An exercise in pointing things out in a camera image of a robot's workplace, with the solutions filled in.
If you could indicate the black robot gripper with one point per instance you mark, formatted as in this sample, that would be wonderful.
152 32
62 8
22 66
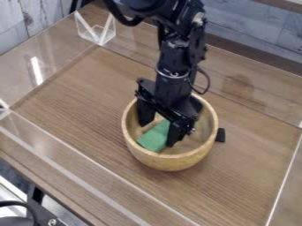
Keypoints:
168 96

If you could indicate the green rectangular stick block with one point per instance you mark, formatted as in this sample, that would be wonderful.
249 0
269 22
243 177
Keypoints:
153 140

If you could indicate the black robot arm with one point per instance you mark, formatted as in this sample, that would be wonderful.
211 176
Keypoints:
181 24

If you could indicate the round wooden bowl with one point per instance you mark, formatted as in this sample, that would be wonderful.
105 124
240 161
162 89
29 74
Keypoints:
189 151

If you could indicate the black patch on table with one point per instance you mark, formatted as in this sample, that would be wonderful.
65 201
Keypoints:
221 135

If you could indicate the clear acrylic corner bracket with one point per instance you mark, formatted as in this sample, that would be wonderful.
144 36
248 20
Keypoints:
97 34

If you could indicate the clear acrylic enclosure wall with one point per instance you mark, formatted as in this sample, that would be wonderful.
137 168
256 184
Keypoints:
94 170

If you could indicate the black metal table frame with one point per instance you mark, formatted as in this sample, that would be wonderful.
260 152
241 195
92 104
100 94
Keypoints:
53 214

